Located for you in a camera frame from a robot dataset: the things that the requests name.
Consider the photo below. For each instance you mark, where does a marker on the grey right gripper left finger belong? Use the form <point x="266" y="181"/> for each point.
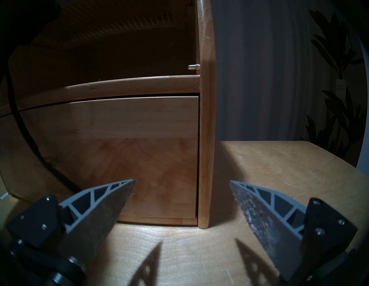
<point x="95" y="219"/>

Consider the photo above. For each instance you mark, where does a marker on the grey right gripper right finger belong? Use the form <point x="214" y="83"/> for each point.
<point x="268" y="222"/>

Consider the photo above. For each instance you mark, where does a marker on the black pants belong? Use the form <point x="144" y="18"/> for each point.
<point x="65" y="181"/>

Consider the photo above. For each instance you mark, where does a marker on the wooden pull-out slatted tray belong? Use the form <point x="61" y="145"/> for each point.
<point x="115" y="20"/>

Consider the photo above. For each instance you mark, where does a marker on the wooden drawer with peg knob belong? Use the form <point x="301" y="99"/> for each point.
<point x="129" y="135"/>

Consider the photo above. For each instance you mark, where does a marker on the grey pleated curtain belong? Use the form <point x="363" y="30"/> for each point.
<point x="259" y="72"/>

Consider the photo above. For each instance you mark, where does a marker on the white paper plant tag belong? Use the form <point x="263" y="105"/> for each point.
<point x="340" y="85"/>

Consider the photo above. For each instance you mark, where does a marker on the small metal shelf pin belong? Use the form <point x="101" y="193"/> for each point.
<point x="193" y="67"/>

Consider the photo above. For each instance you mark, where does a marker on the tall dark leafy plant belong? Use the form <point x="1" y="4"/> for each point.
<point x="337" y="49"/>

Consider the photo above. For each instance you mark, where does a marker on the wooden cabinet frame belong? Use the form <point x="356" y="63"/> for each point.
<point x="207" y="115"/>

